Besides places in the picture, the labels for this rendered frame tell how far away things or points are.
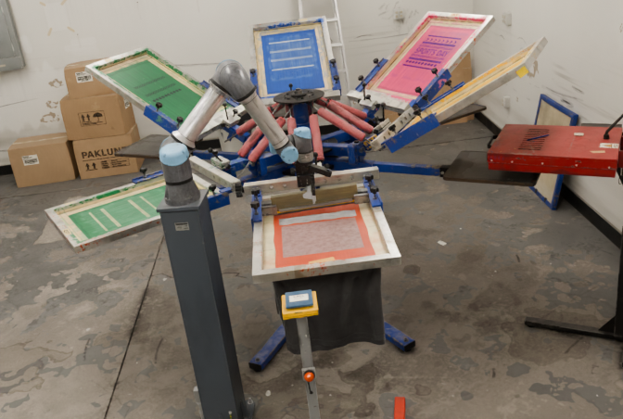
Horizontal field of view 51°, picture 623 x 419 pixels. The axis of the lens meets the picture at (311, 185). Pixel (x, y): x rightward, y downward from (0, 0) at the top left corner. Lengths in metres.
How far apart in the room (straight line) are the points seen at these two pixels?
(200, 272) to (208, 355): 0.43
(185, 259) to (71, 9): 4.75
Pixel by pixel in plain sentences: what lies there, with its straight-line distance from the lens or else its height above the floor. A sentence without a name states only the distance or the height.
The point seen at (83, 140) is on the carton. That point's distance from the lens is 7.05.
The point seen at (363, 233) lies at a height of 0.95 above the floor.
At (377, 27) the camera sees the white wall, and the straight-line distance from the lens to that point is 7.13.
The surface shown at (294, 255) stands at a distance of 2.74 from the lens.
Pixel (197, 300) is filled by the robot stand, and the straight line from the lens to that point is 2.96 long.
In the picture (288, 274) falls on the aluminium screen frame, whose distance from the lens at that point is 2.56.
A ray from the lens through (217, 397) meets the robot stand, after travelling 3.26.
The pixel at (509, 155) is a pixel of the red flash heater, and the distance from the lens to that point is 3.25.
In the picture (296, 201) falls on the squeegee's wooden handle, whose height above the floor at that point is 1.02.
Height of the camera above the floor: 2.24
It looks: 22 degrees down
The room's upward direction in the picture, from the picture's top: 7 degrees counter-clockwise
